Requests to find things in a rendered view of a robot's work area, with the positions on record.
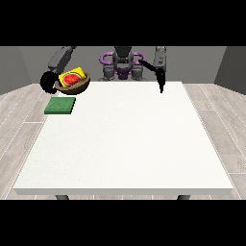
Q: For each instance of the brown wooden bowl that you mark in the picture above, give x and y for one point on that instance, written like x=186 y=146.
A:
x=74 y=88

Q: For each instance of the yellow cup with melon print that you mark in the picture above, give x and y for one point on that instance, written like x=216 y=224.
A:
x=72 y=78

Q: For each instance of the green square pad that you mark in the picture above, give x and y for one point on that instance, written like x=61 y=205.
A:
x=60 y=105

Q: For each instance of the grey robot trunk purple rings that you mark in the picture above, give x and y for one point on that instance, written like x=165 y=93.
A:
x=122 y=68

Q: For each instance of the dark table leg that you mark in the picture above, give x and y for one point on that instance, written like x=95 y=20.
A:
x=62 y=197
x=183 y=197

